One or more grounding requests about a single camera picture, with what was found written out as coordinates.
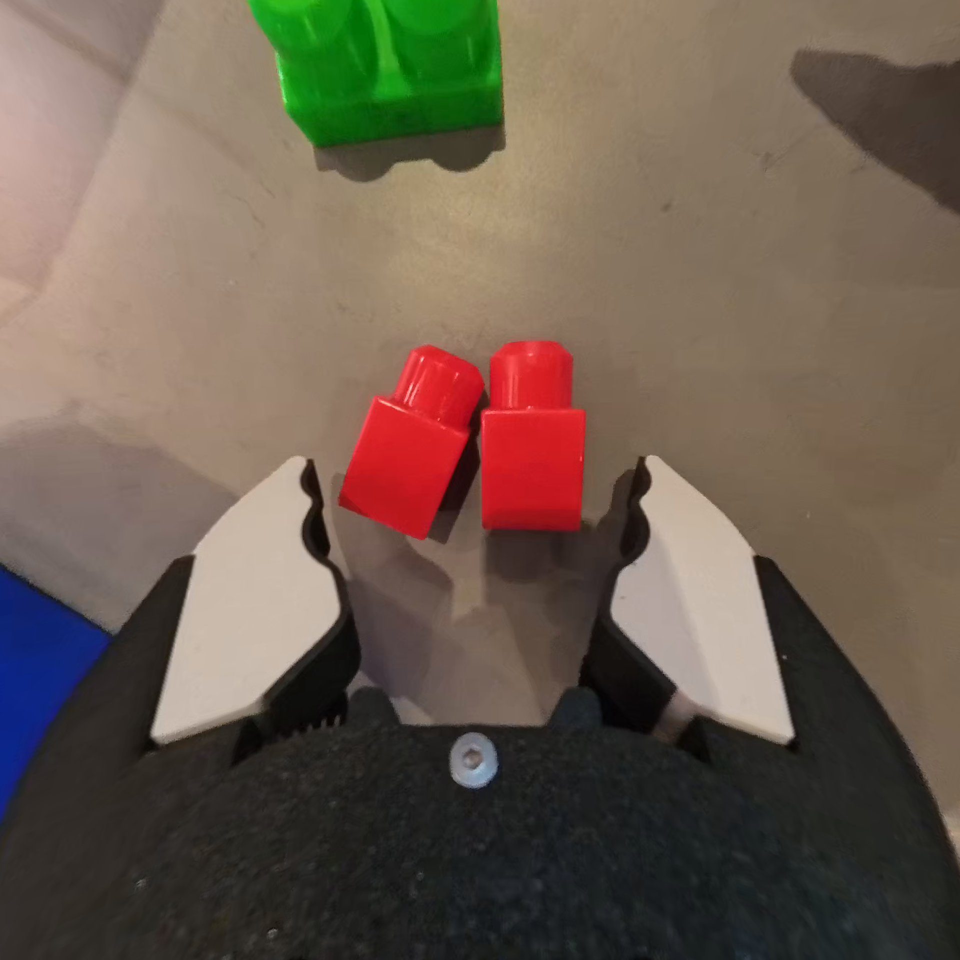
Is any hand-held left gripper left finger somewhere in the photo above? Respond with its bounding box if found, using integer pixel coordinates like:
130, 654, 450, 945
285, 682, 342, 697
150, 454, 363, 749

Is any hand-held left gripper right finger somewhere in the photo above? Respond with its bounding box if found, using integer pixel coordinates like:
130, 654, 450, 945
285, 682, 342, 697
579, 454, 798, 749

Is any red single-stud toy block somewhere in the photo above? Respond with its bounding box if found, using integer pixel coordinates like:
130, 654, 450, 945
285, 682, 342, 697
478, 341, 588, 532
337, 345, 486, 541

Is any blue plastic storage bin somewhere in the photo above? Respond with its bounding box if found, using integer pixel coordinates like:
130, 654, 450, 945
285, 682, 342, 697
0, 564, 114, 822

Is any green two-stud toy block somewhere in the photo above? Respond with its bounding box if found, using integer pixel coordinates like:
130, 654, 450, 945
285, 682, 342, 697
247, 0, 505, 147

